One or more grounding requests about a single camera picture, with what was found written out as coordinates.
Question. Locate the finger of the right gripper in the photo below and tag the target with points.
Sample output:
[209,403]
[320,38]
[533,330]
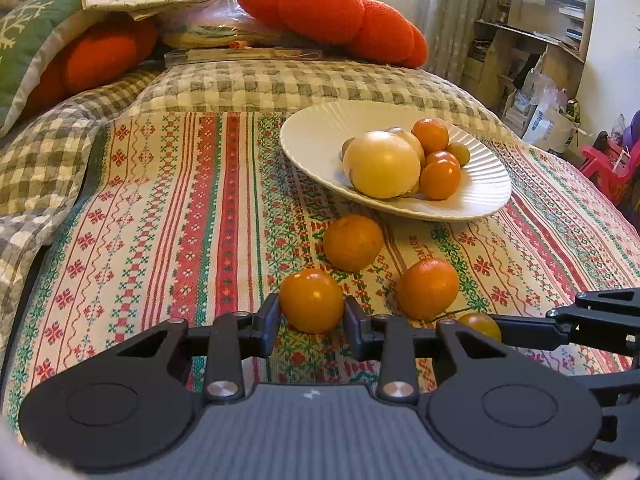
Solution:
[614,300]
[546,333]

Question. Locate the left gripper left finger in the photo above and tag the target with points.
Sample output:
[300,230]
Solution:
[231,339]

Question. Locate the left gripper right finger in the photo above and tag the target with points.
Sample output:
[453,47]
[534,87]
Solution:
[395,344]

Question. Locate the mandarin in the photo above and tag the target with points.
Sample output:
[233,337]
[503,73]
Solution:
[427,288]
[432,134]
[352,242]

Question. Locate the dark green brown tomato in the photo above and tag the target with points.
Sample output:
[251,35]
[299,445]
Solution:
[483,324]

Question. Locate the orange tomato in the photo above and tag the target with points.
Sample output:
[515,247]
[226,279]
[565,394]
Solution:
[311,301]
[439,156]
[440,179]

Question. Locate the mandarin top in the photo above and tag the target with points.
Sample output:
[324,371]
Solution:
[352,242]

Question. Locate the large yellow melon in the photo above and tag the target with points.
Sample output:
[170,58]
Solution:
[381,165]

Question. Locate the brown yellow pear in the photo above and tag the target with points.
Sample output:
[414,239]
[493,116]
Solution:
[412,140]

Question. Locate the tan longan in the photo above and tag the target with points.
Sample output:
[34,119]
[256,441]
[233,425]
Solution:
[345,147]
[460,152]

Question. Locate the patterned red green cloth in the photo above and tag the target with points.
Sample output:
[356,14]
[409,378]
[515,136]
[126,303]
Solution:
[193,215]

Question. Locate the red plastic chair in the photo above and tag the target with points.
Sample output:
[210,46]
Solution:
[611,166]

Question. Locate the white ribbed plate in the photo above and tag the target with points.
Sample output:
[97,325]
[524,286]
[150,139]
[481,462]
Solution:
[312,139]

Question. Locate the white plastic bag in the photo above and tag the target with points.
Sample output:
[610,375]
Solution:
[548,128]

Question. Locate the checkered quilt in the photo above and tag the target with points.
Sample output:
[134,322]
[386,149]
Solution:
[44,162]

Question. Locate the wooden shelf unit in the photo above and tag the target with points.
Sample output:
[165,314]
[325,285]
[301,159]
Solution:
[551,36]

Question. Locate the folded fabric bundle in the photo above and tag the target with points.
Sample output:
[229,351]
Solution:
[218,24]

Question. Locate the small red plush cushion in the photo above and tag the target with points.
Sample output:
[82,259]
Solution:
[102,54]

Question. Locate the large tomato plush cushion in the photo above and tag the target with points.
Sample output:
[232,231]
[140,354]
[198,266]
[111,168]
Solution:
[367,29]

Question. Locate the curtain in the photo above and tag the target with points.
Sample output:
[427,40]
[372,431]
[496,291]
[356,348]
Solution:
[448,26]

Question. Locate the green embroidered pillow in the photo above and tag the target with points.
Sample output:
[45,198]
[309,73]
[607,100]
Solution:
[32,35]

